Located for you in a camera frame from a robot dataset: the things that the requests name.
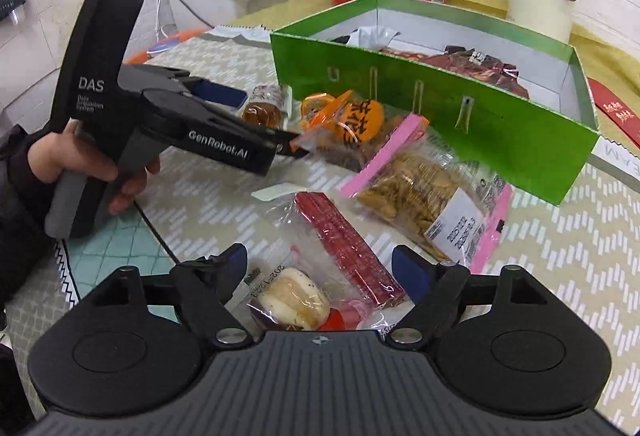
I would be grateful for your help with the orange print snack bag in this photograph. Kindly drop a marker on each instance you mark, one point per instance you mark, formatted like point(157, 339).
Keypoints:
point(347, 130)

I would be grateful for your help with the cookie bag pink zipper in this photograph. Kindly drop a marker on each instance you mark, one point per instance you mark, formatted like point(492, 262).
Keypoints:
point(453, 209)

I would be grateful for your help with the bread bun packet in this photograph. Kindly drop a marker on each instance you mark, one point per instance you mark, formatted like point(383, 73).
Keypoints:
point(292, 296)

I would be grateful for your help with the white seaweed snack packet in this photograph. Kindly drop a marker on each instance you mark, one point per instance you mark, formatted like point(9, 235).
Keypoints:
point(373, 38)

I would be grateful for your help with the dark red meat pouch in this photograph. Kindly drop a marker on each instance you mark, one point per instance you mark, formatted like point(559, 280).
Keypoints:
point(472, 64)

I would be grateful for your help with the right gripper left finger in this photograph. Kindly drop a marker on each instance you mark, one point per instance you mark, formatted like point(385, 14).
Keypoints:
point(204, 287)

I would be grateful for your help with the red stick snack packet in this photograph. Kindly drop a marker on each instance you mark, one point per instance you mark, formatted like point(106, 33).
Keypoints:
point(348, 251)

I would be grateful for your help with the green cardboard box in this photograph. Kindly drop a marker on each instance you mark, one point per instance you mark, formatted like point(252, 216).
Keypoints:
point(538, 143)

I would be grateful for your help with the person left hand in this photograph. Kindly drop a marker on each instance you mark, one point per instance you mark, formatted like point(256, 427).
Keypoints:
point(55, 153)

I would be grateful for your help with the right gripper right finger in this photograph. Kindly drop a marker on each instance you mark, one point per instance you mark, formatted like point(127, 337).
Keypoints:
point(436, 292)

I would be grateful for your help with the red envelope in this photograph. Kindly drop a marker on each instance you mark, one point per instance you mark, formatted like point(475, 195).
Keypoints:
point(616, 110)

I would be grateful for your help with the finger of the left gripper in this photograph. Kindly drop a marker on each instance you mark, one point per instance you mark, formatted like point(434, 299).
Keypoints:
point(211, 92)
point(226, 132)

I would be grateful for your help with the small brown jelly packet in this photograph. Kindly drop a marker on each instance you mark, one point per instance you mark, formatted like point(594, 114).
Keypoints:
point(269, 105)

